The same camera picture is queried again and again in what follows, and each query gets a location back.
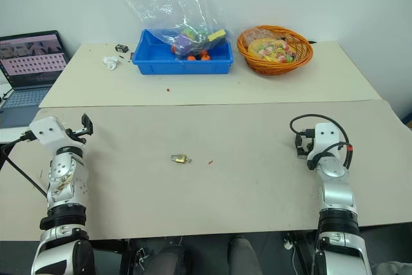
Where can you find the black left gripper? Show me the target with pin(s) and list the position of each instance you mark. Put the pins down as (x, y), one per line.
(74, 133)

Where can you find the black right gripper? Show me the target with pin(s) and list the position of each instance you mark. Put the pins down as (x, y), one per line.
(309, 144)

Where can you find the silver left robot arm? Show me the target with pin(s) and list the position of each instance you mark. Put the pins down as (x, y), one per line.
(66, 191)

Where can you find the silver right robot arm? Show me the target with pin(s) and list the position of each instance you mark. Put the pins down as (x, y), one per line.
(338, 197)

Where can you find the crumpled white tissue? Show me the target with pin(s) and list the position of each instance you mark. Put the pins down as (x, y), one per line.
(110, 63)

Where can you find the orange wicker basket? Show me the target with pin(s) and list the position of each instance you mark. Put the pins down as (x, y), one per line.
(277, 65)

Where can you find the open laptop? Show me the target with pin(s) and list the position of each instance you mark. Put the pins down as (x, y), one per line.
(29, 62)

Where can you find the small black box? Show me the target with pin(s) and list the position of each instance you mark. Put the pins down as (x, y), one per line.
(121, 48)

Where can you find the brass padlock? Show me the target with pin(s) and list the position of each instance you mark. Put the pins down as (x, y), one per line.
(178, 158)

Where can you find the blue plastic bin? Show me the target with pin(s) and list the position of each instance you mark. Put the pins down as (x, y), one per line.
(151, 59)

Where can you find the colourful yellow snack packet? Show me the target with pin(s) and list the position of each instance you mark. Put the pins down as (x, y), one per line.
(273, 50)

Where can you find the beige board sheet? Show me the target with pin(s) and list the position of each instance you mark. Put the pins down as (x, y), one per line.
(206, 197)
(209, 88)

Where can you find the clear red-patterned packet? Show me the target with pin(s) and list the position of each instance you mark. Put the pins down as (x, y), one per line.
(254, 35)

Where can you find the dark rounded shape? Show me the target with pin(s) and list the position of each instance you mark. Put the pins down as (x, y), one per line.
(243, 257)
(169, 260)

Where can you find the orange toy ball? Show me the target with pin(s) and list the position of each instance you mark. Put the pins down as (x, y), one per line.
(206, 57)
(192, 58)

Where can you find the purple toy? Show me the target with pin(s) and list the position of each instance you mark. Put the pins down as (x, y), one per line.
(183, 43)

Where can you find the yellow toy sponge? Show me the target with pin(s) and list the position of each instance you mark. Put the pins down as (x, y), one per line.
(216, 35)

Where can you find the grey rounded shape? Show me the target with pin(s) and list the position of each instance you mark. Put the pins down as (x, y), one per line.
(394, 268)

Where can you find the clear plastic bag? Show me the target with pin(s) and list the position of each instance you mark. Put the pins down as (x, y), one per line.
(167, 4)

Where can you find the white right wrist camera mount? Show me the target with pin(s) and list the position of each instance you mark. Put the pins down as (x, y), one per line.
(325, 139)

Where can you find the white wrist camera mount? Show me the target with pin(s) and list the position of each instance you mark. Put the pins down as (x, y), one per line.
(325, 139)
(47, 133)

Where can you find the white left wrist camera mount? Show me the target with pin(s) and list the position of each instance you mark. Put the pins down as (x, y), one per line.
(47, 133)

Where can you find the black metal frame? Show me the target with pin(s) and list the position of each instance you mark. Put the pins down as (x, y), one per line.
(130, 257)

